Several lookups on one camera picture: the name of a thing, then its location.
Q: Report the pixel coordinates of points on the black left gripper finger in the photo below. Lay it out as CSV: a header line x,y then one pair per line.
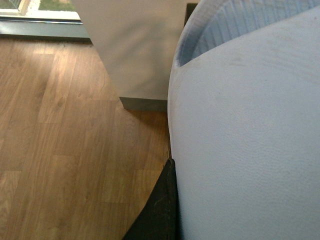
x,y
158,218

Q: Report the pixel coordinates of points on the light blue slide sandal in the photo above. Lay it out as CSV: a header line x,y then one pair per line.
x,y
244,120

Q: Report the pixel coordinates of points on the black metal shoe rack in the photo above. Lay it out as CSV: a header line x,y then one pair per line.
x,y
190,7

